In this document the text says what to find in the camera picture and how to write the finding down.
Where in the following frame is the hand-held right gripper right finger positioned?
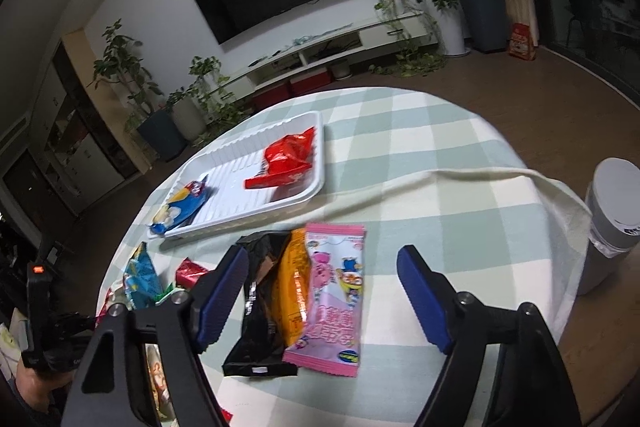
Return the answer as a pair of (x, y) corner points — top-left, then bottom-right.
(396, 245), (583, 427)

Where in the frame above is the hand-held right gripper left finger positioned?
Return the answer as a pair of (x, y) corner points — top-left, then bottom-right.
(60, 247), (249, 427)

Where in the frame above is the black snack packet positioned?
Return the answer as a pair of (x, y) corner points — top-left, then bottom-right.
(222, 231), (301, 378)

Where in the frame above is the red white snack packet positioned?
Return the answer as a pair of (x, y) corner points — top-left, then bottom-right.
(95, 286), (127, 325)

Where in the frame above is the orange snack packet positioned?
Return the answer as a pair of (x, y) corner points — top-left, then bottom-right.
(274, 229), (313, 350)

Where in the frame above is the light blue snack packet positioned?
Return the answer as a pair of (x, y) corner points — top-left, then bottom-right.
(122, 242), (175, 310)

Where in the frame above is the pink snack packet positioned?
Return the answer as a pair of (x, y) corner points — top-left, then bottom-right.
(282, 223), (367, 379)

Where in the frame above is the clear bread packet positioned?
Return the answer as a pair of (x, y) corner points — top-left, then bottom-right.
(145, 342), (174, 424)

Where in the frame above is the white plastic tray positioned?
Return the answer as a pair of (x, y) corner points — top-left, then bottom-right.
(159, 111), (326, 240)

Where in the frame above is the person's left hand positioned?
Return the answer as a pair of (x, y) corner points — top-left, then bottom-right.
(15, 357), (68, 410)

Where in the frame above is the dark blue yellow snack packet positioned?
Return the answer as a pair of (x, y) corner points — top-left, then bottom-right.
(149, 174), (213, 237)

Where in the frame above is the checked tablecloth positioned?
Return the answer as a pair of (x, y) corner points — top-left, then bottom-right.
(95, 86), (591, 427)

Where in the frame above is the large red snack packet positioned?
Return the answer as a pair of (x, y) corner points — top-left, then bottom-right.
(244, 127), (318, 192)

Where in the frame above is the wooden shelf cabinet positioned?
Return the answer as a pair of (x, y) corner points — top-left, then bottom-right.
(50, 29), (151, 218)

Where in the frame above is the dark round planter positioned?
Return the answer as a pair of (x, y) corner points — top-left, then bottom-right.
(136, 107), (188, 162)

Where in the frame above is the grey round planter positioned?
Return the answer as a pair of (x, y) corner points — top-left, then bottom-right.
(171, 96), (207, 142)

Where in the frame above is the red storage box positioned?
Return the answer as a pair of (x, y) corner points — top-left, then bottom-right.
(250, 79), (293, 110)
(290, 67), (333, 96)

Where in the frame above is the grey white trash can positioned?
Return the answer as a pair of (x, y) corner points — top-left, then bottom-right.
(575, 157), (640, 297)

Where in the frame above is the small leafy plant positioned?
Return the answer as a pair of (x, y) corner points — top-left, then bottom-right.
(167, 57), (246, 142)

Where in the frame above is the tall leafy tree plant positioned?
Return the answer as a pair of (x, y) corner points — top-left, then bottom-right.
(92, 19), (166, 122)

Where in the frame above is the tall white planter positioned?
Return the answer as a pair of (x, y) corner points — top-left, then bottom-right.
(424, 4), (471, 56)

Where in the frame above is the white television cabinet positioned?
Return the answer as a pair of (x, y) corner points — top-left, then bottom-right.
(207, 9), (436, 108)

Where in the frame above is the red paper bag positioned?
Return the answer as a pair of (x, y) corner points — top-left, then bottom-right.
(507, 23), (537, 61)

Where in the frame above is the dark grey square planter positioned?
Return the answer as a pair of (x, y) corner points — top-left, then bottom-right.
(456, 0), (508, 52)

